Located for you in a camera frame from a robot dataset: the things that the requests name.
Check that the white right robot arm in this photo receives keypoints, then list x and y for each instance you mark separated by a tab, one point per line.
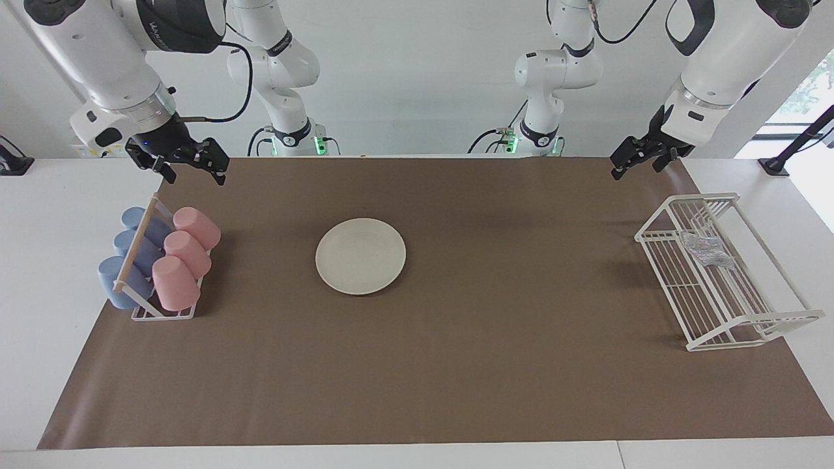
85	45

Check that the blue plastic cup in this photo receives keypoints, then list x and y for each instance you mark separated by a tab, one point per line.
124	242
156	229
111	277

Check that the bright window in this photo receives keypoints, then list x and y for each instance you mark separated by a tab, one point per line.
808	91

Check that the cream round plate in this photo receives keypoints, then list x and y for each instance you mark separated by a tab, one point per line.
360	257

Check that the cup rack with wooden bar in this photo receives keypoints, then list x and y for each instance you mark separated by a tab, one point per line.
137	241

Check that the black table clamp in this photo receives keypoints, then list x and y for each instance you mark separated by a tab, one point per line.
16	166

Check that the pink plastic cup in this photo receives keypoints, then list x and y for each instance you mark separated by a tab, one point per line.
197	228
187	254
176	283

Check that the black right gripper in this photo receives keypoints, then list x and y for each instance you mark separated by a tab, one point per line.
169	143

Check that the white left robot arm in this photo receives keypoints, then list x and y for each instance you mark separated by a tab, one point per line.
730	58

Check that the brown table mat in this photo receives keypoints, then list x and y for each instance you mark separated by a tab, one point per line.
456	365

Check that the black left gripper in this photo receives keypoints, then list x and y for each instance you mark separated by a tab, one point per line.
664	137

